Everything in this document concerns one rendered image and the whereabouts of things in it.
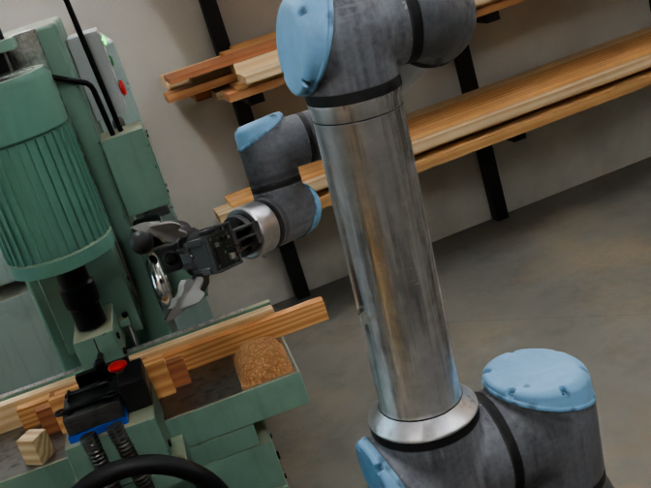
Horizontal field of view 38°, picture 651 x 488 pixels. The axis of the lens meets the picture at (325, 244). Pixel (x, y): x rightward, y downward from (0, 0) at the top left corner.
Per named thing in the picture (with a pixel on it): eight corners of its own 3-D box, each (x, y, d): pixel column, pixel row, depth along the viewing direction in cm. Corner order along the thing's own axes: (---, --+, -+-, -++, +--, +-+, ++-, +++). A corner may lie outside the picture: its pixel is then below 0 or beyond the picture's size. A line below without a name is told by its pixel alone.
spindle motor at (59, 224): (9, 295, 148) (-75, 106, 138) (18, 262, 165) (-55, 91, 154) (117, 258, 150) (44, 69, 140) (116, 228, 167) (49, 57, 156)
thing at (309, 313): (24, 430, 163) (15, 411, 162) (25, 425, 165) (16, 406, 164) (329, 319, 170) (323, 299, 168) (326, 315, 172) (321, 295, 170)
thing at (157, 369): (63, 434, 157) (47, 401, 155) (63, 430, 159) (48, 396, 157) (176, 392, 160) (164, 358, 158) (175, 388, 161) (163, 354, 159)
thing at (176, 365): (46, 436, 159) (35, 411, 157) (46, 431, 160) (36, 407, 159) (192, 382, 162) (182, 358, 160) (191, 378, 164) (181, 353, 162)
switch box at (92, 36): (96, 122, 179) (65, 40, 173) (96, 114, 188) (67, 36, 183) (127, 111, 179) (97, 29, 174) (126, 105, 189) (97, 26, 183)
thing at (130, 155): (129, 218, 175) (100, 141, 170) (127, 206, 183) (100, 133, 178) (172, 202, 176) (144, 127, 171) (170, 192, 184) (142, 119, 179)
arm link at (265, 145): (285, 108, 170) (305, 174, 172) (225, 127, 167) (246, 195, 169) (298, 105, 161) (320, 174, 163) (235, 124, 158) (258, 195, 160)
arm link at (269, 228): (233, 206, 164) (252, 259, 165) (214, 214, 161) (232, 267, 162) (269, 197, 158) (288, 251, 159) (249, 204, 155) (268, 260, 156)
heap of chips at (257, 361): (242, 390, 154) (235, 370, 152) (232, 356, 167) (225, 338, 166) (294, 371, 155) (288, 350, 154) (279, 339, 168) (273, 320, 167)
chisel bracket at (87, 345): (90, 387, 159) (72, 344, 156) (91, 355, 172) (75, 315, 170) (133, 372, 160) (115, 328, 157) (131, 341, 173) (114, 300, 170)
